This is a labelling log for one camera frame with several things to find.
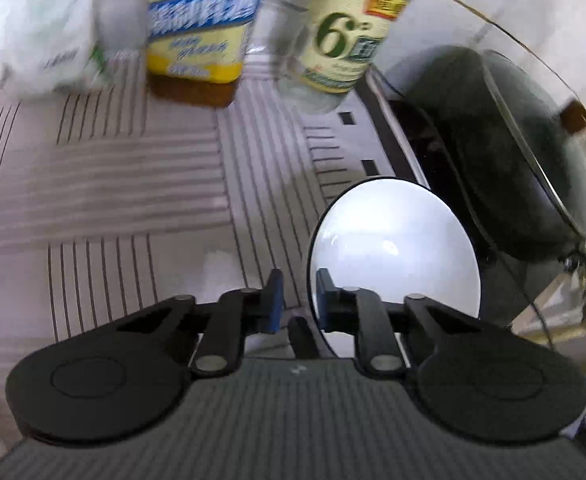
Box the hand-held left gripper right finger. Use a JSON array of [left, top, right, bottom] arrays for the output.
[[315, 268, 499, 376]]

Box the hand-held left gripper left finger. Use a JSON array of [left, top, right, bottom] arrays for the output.
[[115, 268, 286, 379]]

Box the white bowl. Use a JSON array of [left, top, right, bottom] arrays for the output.
[[307, 177, 481, 361]]

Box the striped table mat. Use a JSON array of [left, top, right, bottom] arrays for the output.
[[0, 52, 429, 456]]

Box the gas stove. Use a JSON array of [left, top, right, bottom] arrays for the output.
[[343, 70, 524, 286]]

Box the black wok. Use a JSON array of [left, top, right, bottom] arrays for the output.
[[405, 45, 586, 311]]

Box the glass wok lid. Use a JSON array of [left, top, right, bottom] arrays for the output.
[[480, 49, 586, 243]]

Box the green label vinegar bottle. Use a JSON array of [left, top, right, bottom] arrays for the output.
[[268, 0, 424, 116]]

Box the yellow label oil bottle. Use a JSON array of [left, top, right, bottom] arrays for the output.
[[145, 0, 274, 108]]

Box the white plastic bag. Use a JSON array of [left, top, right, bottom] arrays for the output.
[[0, 0, 118, 96]]

